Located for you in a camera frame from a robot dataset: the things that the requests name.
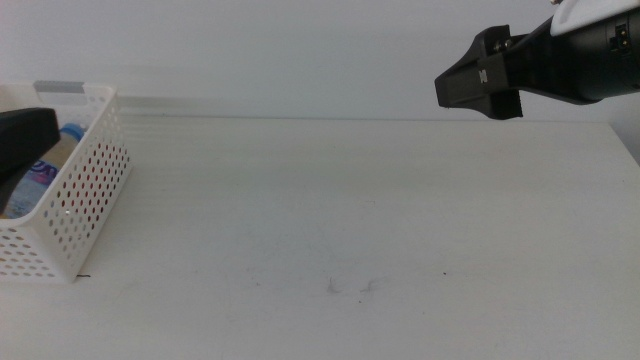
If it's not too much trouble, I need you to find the clear water bottle blue label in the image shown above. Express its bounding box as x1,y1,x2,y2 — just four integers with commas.
0,122,87,222

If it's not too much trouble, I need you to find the white perforated plastic basket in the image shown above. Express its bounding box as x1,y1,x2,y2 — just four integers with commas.
0,81,134,285

